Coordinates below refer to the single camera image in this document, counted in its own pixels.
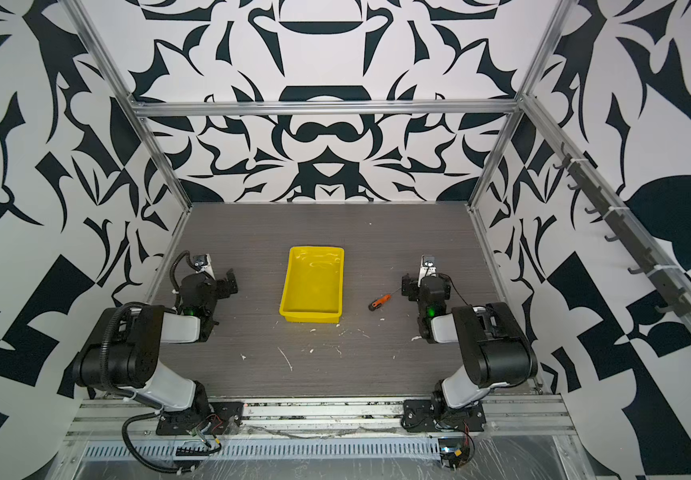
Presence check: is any aluminium front rail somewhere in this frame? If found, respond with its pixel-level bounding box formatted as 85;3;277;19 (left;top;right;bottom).
62;393;579;442

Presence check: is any orange black screwdriver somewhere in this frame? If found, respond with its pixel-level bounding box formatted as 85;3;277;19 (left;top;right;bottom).
369;294;393;311

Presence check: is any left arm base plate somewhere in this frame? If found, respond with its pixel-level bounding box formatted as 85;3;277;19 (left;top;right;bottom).
155;401;244;436

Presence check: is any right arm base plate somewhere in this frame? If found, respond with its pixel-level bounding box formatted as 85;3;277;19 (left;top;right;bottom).
401;399;487;433

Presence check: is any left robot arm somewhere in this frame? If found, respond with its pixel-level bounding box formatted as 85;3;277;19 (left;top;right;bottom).
71;268;238;433

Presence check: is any small electronics board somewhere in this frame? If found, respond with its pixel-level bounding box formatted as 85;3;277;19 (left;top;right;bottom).
439;436;475;470

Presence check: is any white slotted cable duct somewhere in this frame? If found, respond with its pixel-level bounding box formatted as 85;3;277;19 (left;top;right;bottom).
83;437;443;462

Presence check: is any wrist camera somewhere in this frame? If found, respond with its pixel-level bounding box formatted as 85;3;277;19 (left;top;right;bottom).
419;255;437;279
191;254;215;279

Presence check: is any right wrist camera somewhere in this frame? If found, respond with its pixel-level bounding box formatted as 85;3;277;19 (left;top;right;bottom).
419;255;437;279

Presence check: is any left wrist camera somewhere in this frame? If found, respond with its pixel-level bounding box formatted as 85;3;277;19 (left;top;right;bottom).
191;254;215;279

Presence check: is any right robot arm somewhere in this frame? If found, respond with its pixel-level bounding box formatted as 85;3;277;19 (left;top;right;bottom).
401;274;537;424

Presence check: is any yellow plastic bin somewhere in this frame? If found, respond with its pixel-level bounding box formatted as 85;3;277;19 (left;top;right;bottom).
279;246;344;324

